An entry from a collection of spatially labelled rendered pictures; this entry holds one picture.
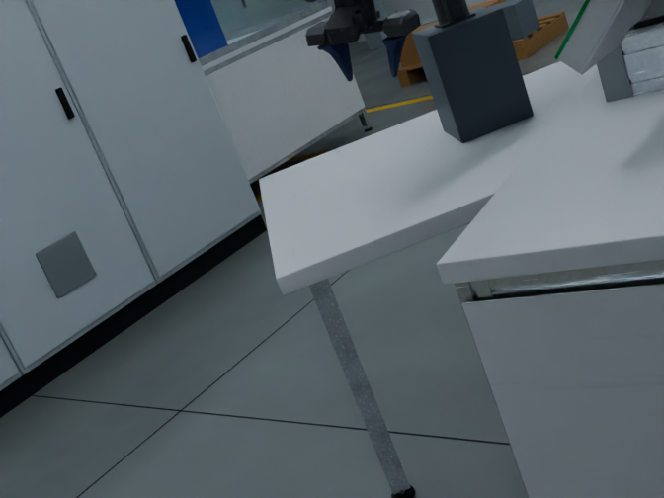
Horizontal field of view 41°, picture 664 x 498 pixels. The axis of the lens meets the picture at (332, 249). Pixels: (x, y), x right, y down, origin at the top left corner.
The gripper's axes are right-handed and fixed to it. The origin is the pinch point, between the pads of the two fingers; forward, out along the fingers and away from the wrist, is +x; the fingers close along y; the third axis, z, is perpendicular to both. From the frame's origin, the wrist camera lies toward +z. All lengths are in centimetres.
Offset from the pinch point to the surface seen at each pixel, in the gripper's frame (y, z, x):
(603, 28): 41.9, 13.4, -4.3
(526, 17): -149, -529, 119
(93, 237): -227, -126, 101
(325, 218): -5.4, 15.9, 21.8
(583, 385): 42, 40, 33
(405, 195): 7.7, 11.2, 19.8
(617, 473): 45, 41, 45
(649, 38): 41.1, -18.4, 6.1
